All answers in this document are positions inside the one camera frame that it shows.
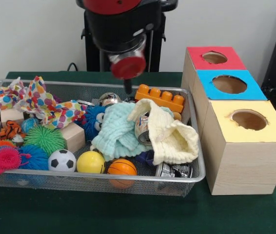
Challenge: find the blue spiky ball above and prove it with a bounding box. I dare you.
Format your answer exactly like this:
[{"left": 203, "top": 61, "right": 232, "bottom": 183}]
[{"left": 19, "top": 144, "right": 49, "bottom": 171}]

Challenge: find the silver can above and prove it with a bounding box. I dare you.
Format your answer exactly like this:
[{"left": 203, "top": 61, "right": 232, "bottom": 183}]
[{"left": 135, "top": 111, "right": 154, "bottom": 146}]

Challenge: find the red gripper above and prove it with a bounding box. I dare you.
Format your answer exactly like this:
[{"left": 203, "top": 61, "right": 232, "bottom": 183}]
[{"left": 109, "top": 53, "right": 148, "bottom": 96}]

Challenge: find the yellow ball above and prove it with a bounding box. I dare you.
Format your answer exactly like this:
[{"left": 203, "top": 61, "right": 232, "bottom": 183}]
[{"left": 77, "top": 151, "right": 106, "bottom": 175}]

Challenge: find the wooden box with three holes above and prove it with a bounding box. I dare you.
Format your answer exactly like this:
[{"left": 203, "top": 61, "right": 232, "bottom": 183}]
[{"left": 182, "top": 46, "right": 276, "bottom": 196}]

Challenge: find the polka dot cloth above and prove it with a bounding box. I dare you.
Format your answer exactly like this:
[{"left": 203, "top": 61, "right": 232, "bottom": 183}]
[{"left": 0, "top": 76, "right": 86, "bottom": 130}]

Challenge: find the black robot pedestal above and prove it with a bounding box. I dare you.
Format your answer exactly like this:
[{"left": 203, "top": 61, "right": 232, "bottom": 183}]
[{"left": 82, "top": 0, "right": 178, "bottom": 73}]

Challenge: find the small orange basketball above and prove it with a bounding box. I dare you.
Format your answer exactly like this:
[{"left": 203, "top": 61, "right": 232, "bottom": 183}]
[{"left": 107, "top": 159, "right": 138, "bottom": 190}]

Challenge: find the mint green cloth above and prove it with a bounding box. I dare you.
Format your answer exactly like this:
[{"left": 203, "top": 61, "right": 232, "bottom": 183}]
[{"left": 91, "top": 102, "right": 151, "bottom": 162}]

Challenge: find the pink spiky ball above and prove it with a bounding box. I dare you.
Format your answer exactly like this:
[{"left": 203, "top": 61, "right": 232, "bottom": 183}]
[{"left": 0, "top": 146, "right": 31, "bottom": 176}]

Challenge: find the cream yellow cloth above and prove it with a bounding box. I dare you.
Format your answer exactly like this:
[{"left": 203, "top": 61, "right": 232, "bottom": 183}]
[{"left": 127, "top": 98, "right": 200, "bottom": 166}]

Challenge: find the green spiky ball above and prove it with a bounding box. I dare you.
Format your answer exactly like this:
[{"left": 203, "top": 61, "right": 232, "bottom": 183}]
[{"left": 23, "top": 126, "right": 66, "bottom": 157}]

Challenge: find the small soccer ball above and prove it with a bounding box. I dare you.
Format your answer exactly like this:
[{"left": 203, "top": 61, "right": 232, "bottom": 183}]
[{"left": 48, "top": 149, "right": 77, "bottom": 172}]

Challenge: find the orange rubber toy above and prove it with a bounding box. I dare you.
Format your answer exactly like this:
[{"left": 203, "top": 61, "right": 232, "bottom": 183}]
[{"left": 135, "top": 84, "right": 185, "bottom": 114}]

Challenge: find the clear mesh bin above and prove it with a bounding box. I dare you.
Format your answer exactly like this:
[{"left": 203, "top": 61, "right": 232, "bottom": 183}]
[{"left": 0, "top": 79, "right": 206, "bottom": 197}]

